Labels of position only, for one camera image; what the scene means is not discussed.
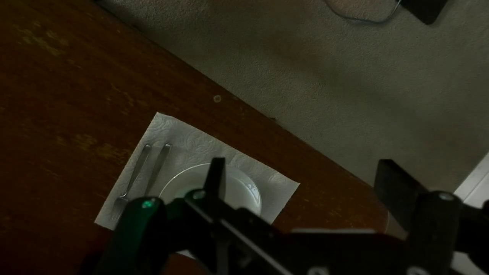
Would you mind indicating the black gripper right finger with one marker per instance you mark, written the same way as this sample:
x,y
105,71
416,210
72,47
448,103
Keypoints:
x,y
400,195

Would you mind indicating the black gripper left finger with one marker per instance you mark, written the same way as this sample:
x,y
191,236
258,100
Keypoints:
x,y
215,181

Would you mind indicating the white placemat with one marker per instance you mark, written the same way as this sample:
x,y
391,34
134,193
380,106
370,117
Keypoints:
x,y
191,147

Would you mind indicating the white round plate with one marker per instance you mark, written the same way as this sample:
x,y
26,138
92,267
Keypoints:
x,y
241,192

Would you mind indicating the silver knife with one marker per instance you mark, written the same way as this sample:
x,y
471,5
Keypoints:
x,y
157,166

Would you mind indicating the silver fork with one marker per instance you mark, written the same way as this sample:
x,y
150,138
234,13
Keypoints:
x,y
136,170

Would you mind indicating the dark object on floor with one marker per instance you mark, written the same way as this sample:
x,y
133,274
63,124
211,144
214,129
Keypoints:
x,y
425,11

